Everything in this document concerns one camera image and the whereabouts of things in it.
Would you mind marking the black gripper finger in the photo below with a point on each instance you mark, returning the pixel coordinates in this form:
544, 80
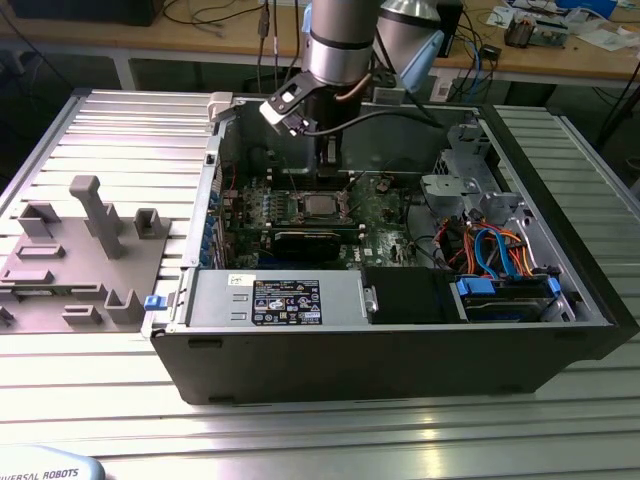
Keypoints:
320, 155
340, 156

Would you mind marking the CPU with silver top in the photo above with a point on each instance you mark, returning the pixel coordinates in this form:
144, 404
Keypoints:
322, 204

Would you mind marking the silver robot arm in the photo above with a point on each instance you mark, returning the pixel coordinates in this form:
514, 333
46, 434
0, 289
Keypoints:
340, 30

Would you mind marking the RAM slot with white clips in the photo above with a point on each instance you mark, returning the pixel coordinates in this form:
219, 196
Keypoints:
281, 173
281, 180

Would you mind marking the CPU socket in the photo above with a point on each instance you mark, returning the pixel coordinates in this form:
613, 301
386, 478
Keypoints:
300, 215

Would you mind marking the green motherboard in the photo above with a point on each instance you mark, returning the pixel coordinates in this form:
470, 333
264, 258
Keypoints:
385, 222

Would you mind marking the graphics card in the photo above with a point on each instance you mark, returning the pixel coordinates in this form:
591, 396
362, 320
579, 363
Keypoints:
305, 246

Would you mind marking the metal drive cage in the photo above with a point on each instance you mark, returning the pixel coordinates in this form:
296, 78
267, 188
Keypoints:
442, 189

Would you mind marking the pale grey case latch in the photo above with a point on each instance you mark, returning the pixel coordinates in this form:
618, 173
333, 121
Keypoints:
220, 105

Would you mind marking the white power adapter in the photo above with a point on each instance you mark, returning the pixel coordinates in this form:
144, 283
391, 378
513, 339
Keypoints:
442, 90

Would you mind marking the wooden desk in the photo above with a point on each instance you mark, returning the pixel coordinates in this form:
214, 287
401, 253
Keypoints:
210, 42

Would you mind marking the black plastic shroud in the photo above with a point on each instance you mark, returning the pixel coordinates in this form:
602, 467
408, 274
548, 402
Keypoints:
405, 295

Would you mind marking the small black adapter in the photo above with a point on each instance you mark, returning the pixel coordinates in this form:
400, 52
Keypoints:
490, 51

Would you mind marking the grey power supply unit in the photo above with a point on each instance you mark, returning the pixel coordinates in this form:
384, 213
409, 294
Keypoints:
220, 300

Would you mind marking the hard disk in blue carrier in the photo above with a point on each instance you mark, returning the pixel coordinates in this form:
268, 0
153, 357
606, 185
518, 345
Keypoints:
475, 289

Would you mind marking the copper coil transformer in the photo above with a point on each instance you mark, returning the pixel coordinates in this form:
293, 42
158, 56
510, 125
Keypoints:
520, 32

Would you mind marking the black PC case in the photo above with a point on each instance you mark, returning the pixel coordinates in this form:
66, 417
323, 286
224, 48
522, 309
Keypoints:
350, 365

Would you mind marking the blue case latch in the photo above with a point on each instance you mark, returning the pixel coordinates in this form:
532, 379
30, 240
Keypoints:
154, 302

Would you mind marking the grey electronic device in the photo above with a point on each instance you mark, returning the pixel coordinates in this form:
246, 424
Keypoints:
550, 35

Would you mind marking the large black box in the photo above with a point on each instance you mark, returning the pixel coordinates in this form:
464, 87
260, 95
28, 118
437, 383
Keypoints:
85, 10

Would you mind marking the grey parts rack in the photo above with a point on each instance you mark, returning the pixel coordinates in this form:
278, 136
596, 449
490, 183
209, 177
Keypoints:
75, 270

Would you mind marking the blue flat box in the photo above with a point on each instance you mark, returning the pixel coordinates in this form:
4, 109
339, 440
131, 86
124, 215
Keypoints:
585, 5

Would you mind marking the white papers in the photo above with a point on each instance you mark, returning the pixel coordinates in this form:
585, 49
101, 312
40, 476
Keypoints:
605, 39

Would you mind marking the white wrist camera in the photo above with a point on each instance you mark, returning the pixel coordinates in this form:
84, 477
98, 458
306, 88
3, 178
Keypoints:
275, 116

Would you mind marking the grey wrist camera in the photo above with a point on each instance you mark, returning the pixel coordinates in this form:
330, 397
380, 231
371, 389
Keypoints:
390, 96

